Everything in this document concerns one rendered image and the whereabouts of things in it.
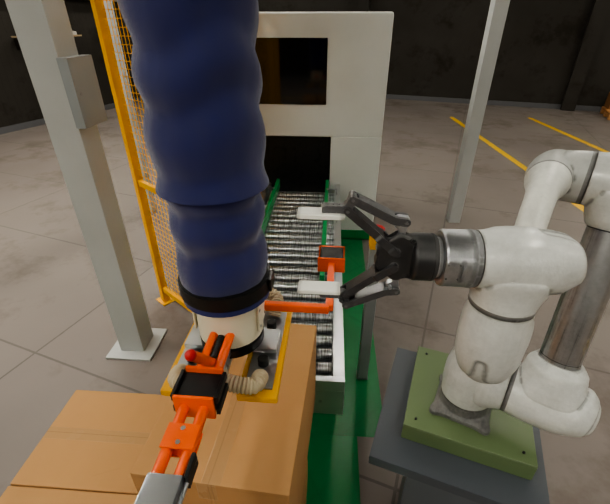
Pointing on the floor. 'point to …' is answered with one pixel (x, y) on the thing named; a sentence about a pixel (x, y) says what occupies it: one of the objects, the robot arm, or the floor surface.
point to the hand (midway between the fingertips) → (304, 252)
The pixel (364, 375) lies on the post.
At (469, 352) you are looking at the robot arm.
